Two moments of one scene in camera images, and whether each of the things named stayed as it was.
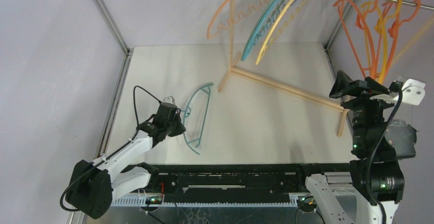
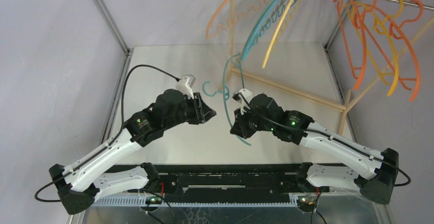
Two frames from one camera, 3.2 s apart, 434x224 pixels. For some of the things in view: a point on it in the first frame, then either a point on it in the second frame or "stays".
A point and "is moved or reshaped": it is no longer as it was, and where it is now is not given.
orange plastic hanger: (364, 17) to (352, 20)
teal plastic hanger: (202, 123) to (224, 91)
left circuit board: (154, 200) stays
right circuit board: (307, 204) stays
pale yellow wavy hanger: (273, 28) is moved or reshaped
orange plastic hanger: (393, 29) to (387, 58)
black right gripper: (363, 102) to (244, 124)
